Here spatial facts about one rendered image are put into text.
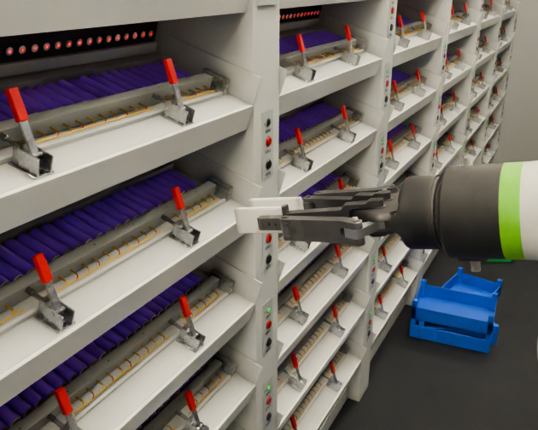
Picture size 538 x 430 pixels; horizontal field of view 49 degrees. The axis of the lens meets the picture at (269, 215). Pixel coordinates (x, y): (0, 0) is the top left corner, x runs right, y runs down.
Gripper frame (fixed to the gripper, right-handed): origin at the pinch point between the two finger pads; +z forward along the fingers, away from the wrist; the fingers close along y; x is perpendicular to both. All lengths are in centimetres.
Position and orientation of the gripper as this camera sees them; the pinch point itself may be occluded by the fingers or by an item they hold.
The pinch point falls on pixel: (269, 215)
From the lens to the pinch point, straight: 69.8
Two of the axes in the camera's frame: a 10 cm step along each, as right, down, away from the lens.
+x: -1.7, -9.5, -2.7
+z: -8.7, 0.1, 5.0
